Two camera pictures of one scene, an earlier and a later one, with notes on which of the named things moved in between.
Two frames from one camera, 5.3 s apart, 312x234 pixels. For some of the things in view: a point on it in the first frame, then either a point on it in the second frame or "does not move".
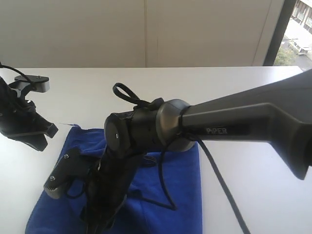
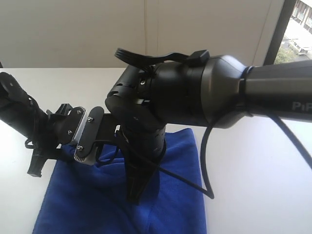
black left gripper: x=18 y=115 → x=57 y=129
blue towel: x=165 y=196 does not move
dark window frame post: x=285 y=15 does not move
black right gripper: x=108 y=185 → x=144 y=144
